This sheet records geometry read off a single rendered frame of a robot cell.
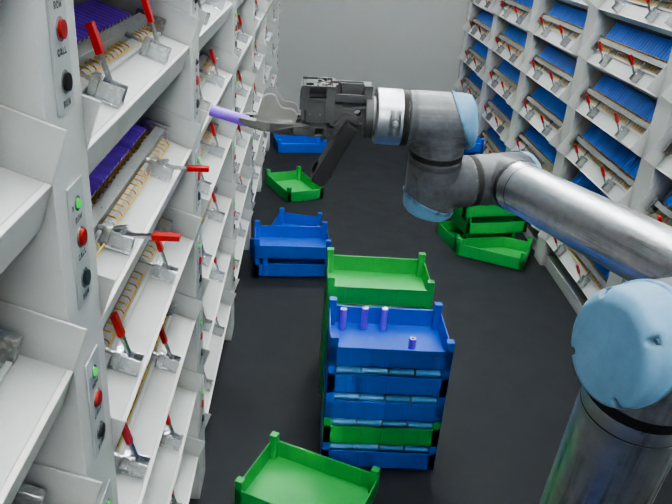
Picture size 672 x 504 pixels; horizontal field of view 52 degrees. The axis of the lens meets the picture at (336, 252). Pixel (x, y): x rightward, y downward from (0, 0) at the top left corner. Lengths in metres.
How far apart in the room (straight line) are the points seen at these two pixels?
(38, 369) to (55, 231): 0.14
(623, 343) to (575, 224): 0.35
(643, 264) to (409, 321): 1.04
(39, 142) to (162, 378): 0.76
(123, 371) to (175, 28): 0.60
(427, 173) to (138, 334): 0.52
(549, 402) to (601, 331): 1.56
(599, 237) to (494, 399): 1.30
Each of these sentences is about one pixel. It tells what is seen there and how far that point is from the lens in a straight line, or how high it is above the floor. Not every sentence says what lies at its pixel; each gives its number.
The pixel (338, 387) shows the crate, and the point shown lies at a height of 0.26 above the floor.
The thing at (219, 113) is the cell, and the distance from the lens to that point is 1.12.
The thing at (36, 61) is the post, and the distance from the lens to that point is 0.59.
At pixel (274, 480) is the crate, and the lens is 1.83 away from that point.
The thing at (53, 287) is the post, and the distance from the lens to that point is 0.66.
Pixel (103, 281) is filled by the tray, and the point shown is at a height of 0.93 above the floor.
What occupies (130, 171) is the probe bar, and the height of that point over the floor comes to 0.93.
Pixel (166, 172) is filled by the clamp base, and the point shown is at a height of 0.90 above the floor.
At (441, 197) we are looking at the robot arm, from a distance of 1.16.
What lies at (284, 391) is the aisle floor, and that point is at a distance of 2.11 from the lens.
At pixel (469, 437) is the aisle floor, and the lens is 2.04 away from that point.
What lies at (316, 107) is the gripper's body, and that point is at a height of 1.02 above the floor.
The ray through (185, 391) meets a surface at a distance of 1.57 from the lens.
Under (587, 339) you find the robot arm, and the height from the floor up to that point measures 0.93.
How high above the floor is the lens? 1.28
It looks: 26 degrees down
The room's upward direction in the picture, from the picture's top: 5 degrees clockwise
